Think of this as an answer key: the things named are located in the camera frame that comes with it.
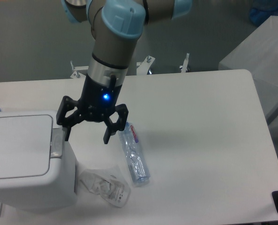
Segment clear crushed plastic bottle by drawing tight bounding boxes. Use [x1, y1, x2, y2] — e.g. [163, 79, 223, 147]
[118, 121, 150, 187]

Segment white push-lid trash can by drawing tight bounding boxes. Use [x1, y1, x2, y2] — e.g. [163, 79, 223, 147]
[0, 110, 78, 210]

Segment clear plastic mask wrapper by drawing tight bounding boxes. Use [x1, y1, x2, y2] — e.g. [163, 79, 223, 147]
[79, 165, 131, 208]

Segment white side cabinet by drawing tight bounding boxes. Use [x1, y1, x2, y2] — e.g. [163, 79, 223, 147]
[218, 16, 278, 124]

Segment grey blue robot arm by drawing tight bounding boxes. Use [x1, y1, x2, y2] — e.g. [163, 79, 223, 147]
[56, 0, 193, 143]

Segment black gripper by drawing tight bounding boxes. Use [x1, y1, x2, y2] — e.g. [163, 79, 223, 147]
[56, 74, 128, 144]

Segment blue bag in background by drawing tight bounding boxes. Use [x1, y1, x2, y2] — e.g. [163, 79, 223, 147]
[248, 0, 278, 27]

